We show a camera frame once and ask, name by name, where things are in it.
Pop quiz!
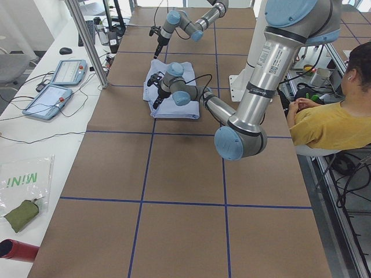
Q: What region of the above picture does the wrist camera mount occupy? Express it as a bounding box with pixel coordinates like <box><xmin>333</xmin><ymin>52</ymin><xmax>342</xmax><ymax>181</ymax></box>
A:
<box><xmin>147</xmin><ymin>72</ymin><xmax>162</xmax><ymax>87</ymax></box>
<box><xmin>149</xmin><ymin>25</ymin><xmax>161</xmax><ymax>36</ymax></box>

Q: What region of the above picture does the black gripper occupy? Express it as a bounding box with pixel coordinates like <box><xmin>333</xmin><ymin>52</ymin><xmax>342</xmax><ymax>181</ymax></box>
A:
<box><xmin>152</xmin><ymin>86</ymin><xmax>171</xmax><ymax>109</ymax></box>
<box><xmin>153</xmin><ymin>34</ymin><xmax>169</xmax><ymax>59</ymax></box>

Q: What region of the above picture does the black computer mouse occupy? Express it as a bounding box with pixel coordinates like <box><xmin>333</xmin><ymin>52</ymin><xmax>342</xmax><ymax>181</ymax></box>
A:
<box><xmin>59</xmin><ymin>47</ymin><xmax>72</xmax><ymax>55</ymax></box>

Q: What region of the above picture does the light blue striped shirt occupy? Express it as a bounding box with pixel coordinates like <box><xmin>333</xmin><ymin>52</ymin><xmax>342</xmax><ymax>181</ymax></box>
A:
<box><xmin>142</xmin><ymin>59</ymin><xmax>201</xmax><ymax>120</ymax></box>

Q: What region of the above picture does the aluminium frame post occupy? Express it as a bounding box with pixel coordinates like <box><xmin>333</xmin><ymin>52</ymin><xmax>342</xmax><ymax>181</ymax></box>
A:
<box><xmin>65</xmin><ymin>0</ymin><xmax>108</xmax><ymax>89</ymax></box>

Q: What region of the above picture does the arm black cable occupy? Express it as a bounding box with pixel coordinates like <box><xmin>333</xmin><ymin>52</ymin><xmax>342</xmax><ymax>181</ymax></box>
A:
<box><xmin>156</xmin><ymin>70</ymin><xmax>224</xmax><ymax>122</ymax></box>
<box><xmin>153</xmin><ymin>0</ymin><xmax>192</xmax><ymax>40</ymax></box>

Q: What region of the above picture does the person in yellow shirt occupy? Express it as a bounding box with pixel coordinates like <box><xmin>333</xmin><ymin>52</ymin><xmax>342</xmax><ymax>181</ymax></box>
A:
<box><xmin>286</xmin><ymin>42</ymin><xmax>370</xmax><ymax>151</ymax></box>

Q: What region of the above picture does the red cylinder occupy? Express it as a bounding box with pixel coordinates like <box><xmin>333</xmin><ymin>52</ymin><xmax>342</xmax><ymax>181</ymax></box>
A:
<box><xmin>1</xmin><ymin>239</ymin><xmax>39</xmax><ymax>262</ymax></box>

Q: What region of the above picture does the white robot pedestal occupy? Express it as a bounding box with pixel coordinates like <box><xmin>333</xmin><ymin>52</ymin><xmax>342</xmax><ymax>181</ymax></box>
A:
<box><xmin>229</xmin><ymin>0</ymin><xmax>268</xmax><ymax>102</ymax></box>

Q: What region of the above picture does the thin black table cable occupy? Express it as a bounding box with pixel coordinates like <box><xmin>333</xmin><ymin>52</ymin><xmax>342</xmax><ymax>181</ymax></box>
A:
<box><xmin>0</xmin><ymin>130</ymin><xmax>88</xmax><ymax>144</ymax></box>

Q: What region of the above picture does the black keyboard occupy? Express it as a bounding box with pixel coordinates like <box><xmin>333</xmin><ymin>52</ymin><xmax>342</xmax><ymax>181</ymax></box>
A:
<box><xmin>78</xmin><ymin>19</ymin><xmax>96</xmax><ymax>47</ymax></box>

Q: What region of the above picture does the near teach pendant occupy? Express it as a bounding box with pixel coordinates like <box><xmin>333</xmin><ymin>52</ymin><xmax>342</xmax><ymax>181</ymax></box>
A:
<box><xmin>22</xmin><ymin>85</ymin><xmax>72</xmax><ymax>120</ymax></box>

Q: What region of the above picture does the green fabric pouch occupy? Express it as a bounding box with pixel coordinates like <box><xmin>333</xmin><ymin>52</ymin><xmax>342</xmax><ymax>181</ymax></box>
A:
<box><xmin>4</xmin><ymin>200</ymin><xmax>39</xmax><ymax>233</ymax></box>

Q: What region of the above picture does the teach pendant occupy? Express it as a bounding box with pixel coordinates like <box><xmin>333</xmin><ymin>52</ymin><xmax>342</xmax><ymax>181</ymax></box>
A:
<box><xmin>50</xmin><ymin>60</ymin><xmax>87</xmax><ymax>86</ymax></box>
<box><xmin>22</xmin><ymin>85</ymin><xmax>72</xmax><ymax>120</ymax></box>

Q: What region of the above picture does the clear plastic bag MINI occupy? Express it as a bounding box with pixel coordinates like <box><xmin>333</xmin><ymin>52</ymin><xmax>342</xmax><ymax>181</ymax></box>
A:
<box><xmin>1</xmin><ymin>155</ymin><xmax>54</xmax><ymax>224</ymax></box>

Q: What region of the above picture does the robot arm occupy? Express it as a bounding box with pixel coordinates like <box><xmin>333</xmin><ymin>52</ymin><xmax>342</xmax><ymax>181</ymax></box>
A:
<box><xmin>149</xmin><ymin>0</ymin><xmax>229</xmax><ymax>59</ymax></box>
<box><xmin>147</xmin><ymin>1</ymin><xmax>341</xmax><ymax>160</ymax></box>

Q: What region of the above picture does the white cup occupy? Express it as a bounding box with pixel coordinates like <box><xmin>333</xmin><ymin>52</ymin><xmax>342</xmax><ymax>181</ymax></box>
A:
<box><xmin>310</xmin><ymin>68</ymin><xmax>332</xmax><ymax>88</ymax></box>

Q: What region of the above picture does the far teach pendant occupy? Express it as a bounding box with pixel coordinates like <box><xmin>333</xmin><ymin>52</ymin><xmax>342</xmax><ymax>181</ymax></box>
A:
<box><xmin>50</xmin><ymin>60</ymin><xmax>87</xmax><ymax>86</ymax></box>

